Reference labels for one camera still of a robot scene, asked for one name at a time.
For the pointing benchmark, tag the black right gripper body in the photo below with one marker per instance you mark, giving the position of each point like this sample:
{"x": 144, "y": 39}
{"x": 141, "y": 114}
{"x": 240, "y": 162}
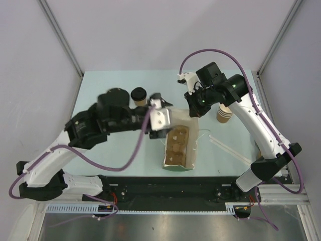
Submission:
{"x": 201, "y": 100}

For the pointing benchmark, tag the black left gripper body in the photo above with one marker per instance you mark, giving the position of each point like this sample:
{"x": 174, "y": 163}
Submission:
{"x": 159, "y": 133}

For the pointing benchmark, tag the single brown cardboard cup carrier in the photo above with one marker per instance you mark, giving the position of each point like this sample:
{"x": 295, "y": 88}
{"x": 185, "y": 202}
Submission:
{"x": 176, "y": 145}

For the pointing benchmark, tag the green patterned paper gift bag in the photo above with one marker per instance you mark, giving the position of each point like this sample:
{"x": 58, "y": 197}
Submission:
{"x": 180, "y": 117}

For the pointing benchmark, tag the brown paper coffee cup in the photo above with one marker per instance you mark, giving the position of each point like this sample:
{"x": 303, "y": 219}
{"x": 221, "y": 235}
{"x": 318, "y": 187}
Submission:
{"x": 140, "y": 102}

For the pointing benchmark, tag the black plastic cup lid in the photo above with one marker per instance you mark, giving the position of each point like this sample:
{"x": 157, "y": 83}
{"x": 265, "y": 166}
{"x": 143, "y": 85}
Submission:
{"x": 138, "y": 94}

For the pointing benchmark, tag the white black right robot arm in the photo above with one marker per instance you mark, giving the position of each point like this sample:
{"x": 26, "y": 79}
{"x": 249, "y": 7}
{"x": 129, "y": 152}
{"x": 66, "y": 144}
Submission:
{"x": 209, "y": 86}

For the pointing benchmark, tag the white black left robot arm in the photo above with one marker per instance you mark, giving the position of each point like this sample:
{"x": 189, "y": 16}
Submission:
{"x": 44, "y": 178}

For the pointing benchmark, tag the stack of brown paper cups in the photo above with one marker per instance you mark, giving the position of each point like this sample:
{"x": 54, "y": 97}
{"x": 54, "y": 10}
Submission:
{"x": 224, "y": 114}

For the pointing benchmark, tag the white wrapped straw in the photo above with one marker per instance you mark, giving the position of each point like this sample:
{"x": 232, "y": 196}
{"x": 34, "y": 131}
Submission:
{"x": 229, "y": 150}

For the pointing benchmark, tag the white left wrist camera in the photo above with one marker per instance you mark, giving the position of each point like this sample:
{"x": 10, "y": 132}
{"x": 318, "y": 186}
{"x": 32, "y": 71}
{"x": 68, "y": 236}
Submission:
{"x": 160, "y": 116}

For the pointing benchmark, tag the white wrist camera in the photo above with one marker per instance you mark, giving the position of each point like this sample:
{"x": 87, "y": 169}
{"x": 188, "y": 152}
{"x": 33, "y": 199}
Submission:
{"x": 160, "y": 116}
{"x": 191, "y": 80}

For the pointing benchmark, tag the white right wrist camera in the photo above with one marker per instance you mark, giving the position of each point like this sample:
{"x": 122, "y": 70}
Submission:
{"x": 191, "y": 80}

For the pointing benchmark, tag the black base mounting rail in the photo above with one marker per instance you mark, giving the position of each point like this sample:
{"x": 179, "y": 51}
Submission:
{"x": 192, "y": 193}

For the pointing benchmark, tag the white slotted cable duct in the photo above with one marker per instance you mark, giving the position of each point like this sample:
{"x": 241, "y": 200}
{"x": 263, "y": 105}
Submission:
{"x": 69, "y": 208}

